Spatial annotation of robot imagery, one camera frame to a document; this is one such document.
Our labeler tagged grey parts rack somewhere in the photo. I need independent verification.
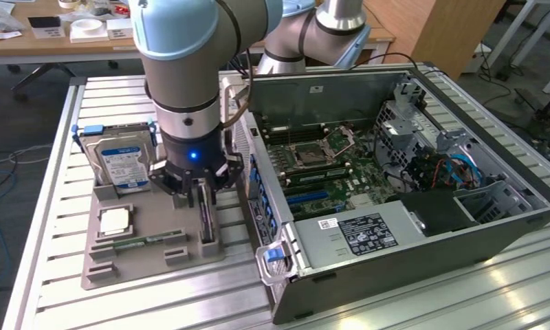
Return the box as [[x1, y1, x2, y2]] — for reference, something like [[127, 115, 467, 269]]
[[81, 142, 227, 289]]

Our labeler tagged green RAM stick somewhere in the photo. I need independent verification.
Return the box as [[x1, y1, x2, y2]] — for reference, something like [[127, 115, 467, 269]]
[[112, 230, 180, 249]]

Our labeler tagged silver CPU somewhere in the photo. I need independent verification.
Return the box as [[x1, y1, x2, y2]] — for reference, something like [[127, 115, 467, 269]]
[[99, 208, 132, 237]]

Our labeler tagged black installed RAM stick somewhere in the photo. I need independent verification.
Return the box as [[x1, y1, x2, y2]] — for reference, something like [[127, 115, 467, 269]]
[[287, 166, 349, 185]]

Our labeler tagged CPU socket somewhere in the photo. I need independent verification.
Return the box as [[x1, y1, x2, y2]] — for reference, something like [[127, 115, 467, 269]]
[[293, 141, 336, 168]]

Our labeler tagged open black PC case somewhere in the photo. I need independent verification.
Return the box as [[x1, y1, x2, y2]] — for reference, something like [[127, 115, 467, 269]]
[[223, 67, 550, 326]]

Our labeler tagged white box with black top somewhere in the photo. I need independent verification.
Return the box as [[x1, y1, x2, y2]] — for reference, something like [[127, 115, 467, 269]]
[[27, 16, 67, 39]]

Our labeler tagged black cable behind case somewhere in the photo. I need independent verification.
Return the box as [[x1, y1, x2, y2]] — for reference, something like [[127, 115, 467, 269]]
[[352, 52, 451, 78]]

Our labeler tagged graphics card with metal bracket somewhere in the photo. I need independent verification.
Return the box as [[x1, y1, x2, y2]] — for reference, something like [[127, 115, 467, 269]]
[[196, 180, 219, 245]]

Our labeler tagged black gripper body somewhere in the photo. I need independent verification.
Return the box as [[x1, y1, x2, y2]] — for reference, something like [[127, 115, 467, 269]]
[[161, 129, 233, 176]]

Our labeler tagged flat white box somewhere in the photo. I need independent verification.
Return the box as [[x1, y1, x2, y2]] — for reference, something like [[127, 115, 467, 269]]
[[69, 29, 111, 44]]

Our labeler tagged blue expansion slot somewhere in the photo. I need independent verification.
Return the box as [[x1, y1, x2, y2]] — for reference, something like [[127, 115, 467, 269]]
[[287, 190, 331, 204]]

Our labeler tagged black chair base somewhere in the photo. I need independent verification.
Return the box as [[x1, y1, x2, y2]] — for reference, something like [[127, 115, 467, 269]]
[[11, 63, 77, 102]]

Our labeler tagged metal socket cover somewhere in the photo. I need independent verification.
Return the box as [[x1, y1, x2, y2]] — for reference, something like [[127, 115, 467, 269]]
[[323, 125, 355, 154]]

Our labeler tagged clear plastic bag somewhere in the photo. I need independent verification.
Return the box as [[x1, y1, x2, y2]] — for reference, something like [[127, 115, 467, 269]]
[[0, 0, 27, 32]]

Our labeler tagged perforated metal drive cage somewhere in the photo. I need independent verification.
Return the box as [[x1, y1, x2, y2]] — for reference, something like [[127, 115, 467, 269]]
[[376, 77, 441, 173]]

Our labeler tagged green motherboard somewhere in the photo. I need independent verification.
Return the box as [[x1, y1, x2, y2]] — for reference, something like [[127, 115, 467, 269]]
[[256, 113, 405, 221]]

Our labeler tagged hard disk in blue caddy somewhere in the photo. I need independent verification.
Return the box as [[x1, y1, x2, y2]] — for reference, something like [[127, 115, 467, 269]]
[[71, 118, 161, 193]]

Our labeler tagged plain white box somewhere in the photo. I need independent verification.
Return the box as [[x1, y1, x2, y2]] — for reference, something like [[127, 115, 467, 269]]
[[105, 18, 135, 41]]

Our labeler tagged grey power supply unit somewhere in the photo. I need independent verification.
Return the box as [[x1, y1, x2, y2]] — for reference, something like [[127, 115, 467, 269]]
[[293, 201, 431, 269]]

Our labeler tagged white tape roll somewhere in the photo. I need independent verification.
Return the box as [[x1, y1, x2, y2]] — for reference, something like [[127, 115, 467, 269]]
[[71, 19, 101, 35]]

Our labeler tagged wooden desk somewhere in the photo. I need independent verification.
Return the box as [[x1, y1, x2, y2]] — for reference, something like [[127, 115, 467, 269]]
[[0, 0, 396, 75]]

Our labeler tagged blue wire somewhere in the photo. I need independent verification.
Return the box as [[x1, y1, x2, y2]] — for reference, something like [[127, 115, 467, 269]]
[[444, 154, 483, 188]]

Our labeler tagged grey metal disk bay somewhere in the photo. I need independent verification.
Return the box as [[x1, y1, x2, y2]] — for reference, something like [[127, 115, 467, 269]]
[[453, 178, 536, 224]]

